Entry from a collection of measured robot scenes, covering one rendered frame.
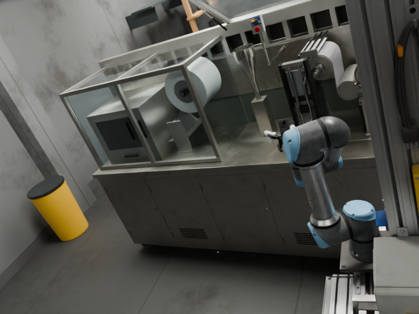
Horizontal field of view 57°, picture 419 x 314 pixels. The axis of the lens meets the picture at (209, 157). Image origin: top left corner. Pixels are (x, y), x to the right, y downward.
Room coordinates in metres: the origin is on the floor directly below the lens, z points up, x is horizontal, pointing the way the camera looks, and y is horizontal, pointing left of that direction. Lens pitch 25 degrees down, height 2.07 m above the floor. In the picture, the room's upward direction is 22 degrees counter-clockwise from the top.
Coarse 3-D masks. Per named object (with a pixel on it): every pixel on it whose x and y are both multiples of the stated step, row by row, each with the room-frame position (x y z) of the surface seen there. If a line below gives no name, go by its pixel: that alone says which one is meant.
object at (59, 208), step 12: (48, 180) 4.07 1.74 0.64; (60, 180) 3.92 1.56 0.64; (36, 192) 3.86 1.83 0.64; (48, 192) 3.75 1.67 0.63; (60, 192) 3.81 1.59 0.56; (36, 204) 3.78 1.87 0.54; (48, 204) 3.75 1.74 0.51; (60, 204) 3.77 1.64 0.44; (72, 204) 3.86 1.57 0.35; (48, 216) 3.77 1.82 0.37; (60, 216) 3.76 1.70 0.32; (72, 216) 3.80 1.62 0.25; (84, 216) 3.98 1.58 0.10; (60, 228) 3.76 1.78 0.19; (72, 228) 3.78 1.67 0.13; (84, 228) 3.85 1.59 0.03
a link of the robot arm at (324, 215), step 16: (304, 128) 1.21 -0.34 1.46; (320, 128) 1.19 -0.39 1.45; (288, 144) 1.20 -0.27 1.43; (304, 144) 1.18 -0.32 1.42; (320, 144) 1.17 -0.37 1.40; (288, 160) 1.24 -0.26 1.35; (304, 160) 1.18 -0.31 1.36; (320, 160) 1.18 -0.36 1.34; (304, 176) 1.21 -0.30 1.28; (320, 176) 1.19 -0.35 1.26; (320, 192) 1.19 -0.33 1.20; (320, 208) 1.19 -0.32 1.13; (320, 224) 1.19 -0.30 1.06; (336, 224) 1.18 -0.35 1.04; (320, 240) 1.18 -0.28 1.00; (336, 240) 1.18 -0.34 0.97
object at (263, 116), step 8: (240, 64) 2.44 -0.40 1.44; (248, 64) 2.42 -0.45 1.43; (248, 72) 2.44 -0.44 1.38; (256, 88) 2.45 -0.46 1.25; (256, 96) 2.46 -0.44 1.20; (264, 96) 2.48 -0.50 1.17; (256, 104) 2.44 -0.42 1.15; (264, 104) 2.42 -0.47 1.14; (256, 112) 2.45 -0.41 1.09; (264, 112) 2.42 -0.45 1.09; (264, 120) 2.43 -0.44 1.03; (272, 120) 2.45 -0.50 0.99; (264, 128) 2.44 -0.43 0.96; (272, 128) 2.42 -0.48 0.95; (264, 136) 2.45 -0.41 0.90
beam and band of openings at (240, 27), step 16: (320, 0) 2.37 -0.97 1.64; (336, 0) 2.32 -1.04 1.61; (272, 16) 2.56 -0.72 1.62; (288, 16) 2.50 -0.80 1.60; (304, 16) 2.51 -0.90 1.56; (320, 16) 2.45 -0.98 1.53; (336, 16) 2.33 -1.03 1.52; (208, 32) 2.85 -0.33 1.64; (224, 32) 2.78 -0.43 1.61; (240, 32) 2.71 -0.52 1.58; (272, 32) 2.65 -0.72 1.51; (288, 32) 2.52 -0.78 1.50; (304, 32) 2.53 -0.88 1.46; (144, 48) 3.24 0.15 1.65; (160, 48) 3.12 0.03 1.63; (176, 48) 3.03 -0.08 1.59; (224, 48) 2.80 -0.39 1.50; (256, 48) 2.66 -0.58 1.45; (112, 64) 3.44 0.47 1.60
